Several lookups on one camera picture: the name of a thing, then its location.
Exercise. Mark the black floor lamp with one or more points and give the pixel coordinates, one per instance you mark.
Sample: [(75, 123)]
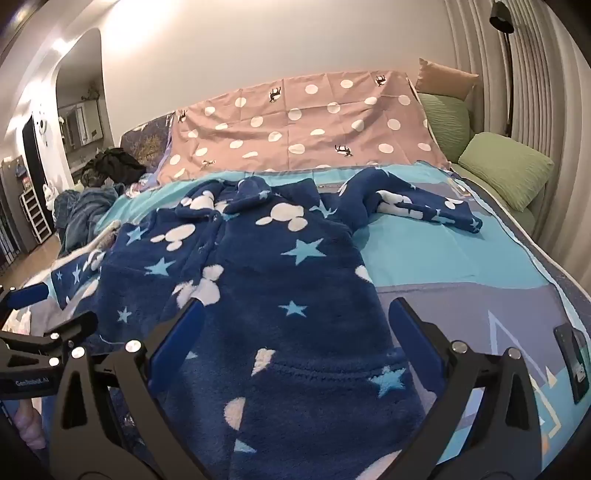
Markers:
[(501, 14)]

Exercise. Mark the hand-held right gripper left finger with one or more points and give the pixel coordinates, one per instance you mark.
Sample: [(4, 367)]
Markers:
[(178, 334)]

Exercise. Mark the dark clothes pile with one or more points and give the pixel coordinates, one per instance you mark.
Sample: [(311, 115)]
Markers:
[(115, 161)]

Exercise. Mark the teal grey blanket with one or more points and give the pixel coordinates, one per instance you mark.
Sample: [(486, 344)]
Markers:
[(83, 212)]

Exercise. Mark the navy star-print fleece robe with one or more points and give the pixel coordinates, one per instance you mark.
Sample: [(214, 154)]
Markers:
[(277, 277)]

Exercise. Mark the white shelf rack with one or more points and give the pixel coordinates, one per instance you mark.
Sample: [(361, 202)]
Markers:
[(34, 212)]

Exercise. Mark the small green pillow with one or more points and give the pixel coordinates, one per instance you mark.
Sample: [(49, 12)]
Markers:
[(508, 166)]

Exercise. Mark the beige curtain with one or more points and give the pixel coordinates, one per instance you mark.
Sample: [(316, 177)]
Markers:
[(545, 92)]

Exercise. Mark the pink polka-dot cloth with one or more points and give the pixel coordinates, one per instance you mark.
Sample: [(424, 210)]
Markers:
[(300, 129)]

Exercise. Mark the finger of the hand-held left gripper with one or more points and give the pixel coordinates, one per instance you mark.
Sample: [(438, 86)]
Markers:
[(27, 295), (69, 330)]

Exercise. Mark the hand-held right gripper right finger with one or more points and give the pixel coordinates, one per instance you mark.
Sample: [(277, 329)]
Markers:
[(415, 337)]

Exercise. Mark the floral printed cloth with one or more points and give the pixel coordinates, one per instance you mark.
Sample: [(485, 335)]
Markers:
[(138, 188)]

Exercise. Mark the pink pillow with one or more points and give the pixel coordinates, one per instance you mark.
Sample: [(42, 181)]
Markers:
[(443, 78)]

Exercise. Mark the person's left hand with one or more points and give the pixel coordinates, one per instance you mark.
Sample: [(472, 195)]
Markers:
[(30, 424)]

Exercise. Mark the blue grey bed sheet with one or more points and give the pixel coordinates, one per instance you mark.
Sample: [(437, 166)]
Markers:
[(415, 249)]

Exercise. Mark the grey cabinet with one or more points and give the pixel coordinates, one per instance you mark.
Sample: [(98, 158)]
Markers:
[(11, 207)]

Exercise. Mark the large green pillow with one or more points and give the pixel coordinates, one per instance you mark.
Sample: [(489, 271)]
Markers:
[(443, 124)]

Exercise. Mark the purple patterned cover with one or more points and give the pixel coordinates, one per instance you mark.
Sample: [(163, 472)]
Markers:
[(143, 138)]

